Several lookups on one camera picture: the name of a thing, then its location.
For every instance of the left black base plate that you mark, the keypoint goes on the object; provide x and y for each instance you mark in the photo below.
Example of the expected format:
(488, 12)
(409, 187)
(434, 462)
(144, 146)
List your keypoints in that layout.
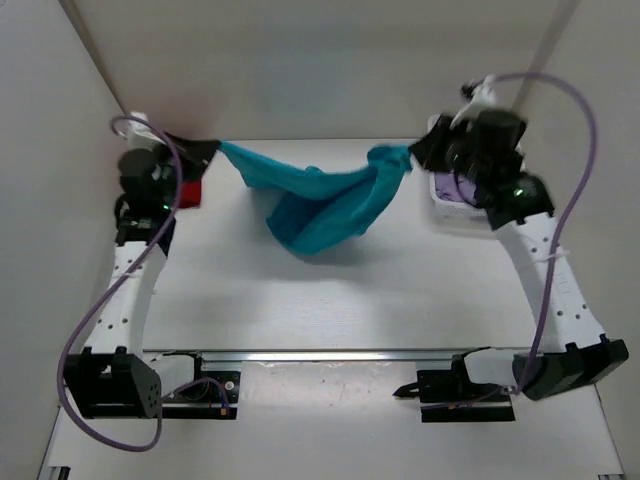
(213, 395)

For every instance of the red t shirt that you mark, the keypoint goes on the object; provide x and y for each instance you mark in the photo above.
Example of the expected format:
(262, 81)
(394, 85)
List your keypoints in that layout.
(191, 195)

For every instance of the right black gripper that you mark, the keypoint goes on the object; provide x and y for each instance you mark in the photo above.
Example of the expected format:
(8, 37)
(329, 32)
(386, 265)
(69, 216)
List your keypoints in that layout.
(428, 151)

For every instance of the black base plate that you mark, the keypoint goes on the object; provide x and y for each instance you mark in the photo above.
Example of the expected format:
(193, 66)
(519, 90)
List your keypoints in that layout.
(213, 395)
(445, 397)

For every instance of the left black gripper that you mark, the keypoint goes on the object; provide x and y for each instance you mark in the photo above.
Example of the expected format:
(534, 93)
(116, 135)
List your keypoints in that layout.
(196, 155)

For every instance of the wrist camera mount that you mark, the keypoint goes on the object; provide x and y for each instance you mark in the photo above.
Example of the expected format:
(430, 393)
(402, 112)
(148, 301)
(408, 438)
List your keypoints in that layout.
(137, 127)
(479, 95)

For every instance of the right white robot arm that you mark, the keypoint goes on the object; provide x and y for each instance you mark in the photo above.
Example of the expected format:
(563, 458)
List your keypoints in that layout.
(570, 347)

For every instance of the lavender cloth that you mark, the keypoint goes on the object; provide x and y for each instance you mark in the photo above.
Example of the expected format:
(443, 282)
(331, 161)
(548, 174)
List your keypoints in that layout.
(450, 187)

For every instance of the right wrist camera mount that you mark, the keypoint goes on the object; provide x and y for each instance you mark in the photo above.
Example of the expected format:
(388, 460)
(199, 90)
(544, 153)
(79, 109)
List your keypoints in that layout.
(479, 95)

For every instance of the teal t shirt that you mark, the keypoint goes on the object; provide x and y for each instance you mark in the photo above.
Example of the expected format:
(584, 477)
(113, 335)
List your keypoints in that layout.
(318, 210)

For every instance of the white plastic basket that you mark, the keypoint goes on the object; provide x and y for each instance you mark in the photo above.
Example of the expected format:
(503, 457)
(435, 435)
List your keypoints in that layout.
(451, 209)

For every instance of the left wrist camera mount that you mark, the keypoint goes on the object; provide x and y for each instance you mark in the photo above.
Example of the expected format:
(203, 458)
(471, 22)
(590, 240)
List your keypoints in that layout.
(137, 127)

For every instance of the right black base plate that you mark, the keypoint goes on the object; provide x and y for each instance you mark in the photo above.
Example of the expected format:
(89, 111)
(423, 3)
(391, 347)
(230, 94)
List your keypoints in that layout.
(445, 397)

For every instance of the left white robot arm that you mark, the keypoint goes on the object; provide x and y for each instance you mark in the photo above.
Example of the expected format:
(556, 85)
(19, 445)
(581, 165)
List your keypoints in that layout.
(110, 376)

